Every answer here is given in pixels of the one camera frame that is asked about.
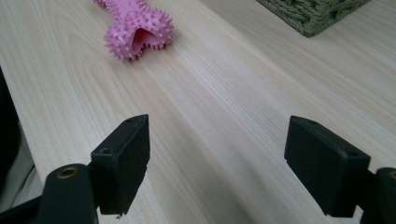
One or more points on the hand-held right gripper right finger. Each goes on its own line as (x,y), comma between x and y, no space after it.
(323,168)

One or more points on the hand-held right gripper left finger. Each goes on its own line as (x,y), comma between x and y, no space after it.
(123,168)

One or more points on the pink spiky bone toy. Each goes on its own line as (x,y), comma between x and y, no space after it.
(137,29)

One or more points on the green woven basket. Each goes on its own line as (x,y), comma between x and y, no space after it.
(311,14)

